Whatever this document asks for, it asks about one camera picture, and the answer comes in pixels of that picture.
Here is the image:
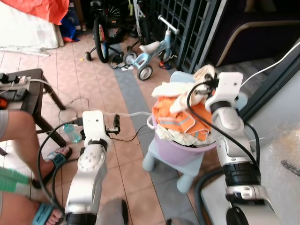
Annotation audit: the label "bubble wrapped washing machine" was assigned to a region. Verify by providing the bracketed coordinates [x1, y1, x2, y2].
[255, 129, 300, 225]

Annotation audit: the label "beige cloth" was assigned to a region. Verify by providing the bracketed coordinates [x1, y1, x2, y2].
[193, 65, 217, 85]

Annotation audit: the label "clear plastic bottle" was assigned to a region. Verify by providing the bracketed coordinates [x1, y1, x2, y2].
[63, 123, 83, 143]

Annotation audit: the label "orange striped garment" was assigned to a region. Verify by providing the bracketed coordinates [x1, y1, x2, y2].
[152, 96, 212, 141]

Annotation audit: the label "black blue sandal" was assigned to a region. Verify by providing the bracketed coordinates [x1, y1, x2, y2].
[30, 202, 64, 225]
[33, 146, 73, 188]

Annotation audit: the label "black metal gate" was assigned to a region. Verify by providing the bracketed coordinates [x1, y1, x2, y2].
[150, 0, 225, 73]

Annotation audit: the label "cream patterned cloth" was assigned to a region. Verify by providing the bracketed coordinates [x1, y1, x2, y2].
[155, 124, 211, 148]

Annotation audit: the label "black shoes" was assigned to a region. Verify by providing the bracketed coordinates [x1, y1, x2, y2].
[109, 54, 123, 70]

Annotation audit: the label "light blue balance bike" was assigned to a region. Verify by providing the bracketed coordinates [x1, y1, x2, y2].
[124, 15, 180, 81]

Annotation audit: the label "purple plastic basin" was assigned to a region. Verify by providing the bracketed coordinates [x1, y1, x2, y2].
[148, 117, 218, 167]

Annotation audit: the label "grey robot left leg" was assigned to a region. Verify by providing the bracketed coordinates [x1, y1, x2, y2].
[96, 198, 129, 225]

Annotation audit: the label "black children's bicycle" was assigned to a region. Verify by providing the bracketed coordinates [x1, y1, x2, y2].
[84, 0, 123, 64]

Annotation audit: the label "dark purple sofa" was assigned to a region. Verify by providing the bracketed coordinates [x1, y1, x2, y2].
[206, 0, 300, 66]

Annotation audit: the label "dark wooden table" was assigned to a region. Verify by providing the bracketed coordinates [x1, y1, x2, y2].
[0, 69, 67, 155]

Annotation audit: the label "light blue plastic stool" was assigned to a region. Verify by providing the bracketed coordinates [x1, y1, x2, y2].
[142, 70, 249, 194]

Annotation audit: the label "person's bare leg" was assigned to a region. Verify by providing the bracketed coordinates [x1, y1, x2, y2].
[0, 110, 66, 179]
[0, 192, 61, 225]

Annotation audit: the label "white green bicycle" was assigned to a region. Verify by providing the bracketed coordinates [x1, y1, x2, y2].
[127, 0, 153, 45]

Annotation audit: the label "black device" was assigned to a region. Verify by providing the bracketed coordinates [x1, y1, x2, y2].
[0, 89, 26, 101]

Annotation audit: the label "blue bag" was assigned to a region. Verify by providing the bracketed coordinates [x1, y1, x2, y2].
[60, 16, 80, 43]

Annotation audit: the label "white power strip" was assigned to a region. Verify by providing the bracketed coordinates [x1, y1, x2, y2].
[0, 73, 31, 90]

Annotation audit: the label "green white striped cloth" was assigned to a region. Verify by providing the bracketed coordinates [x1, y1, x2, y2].
[0, 168, 31, 194]

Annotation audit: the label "white sheet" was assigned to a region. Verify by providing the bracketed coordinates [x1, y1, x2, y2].
[0, 5, 64, 50]

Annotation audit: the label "orange red sheet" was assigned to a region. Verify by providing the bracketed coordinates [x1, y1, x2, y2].
[0, 0, 70, 25]

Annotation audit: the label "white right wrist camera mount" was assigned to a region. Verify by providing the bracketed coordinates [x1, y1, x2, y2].
[206, 72, 244, 111]

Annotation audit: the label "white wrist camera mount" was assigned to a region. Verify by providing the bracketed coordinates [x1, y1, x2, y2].
[206, 72, 244, 111]
[82, 110, 112, 142]

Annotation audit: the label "clear thin hose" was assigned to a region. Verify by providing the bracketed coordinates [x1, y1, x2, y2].
[110, 110, 154, 118]

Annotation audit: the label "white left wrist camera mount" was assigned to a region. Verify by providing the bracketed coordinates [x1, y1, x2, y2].
[82, 110, 112, 142]

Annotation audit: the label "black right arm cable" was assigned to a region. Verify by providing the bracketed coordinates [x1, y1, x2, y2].
[187, 82, 261, 172]

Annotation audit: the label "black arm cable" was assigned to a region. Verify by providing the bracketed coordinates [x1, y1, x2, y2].
[187, 82, 261, 172]
[37, 121, 84, 209]

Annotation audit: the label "dark door frame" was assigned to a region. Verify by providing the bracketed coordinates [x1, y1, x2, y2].
[239, 45, 300, 123]

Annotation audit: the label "white cable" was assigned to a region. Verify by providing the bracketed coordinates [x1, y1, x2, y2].
[241, 41, 300, 87]

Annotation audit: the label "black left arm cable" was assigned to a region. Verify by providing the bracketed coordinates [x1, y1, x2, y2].
[37, 121, 84, 209]

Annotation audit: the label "grey drain hose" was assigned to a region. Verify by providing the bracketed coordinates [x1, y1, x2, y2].
[194, 168, 225, 225]

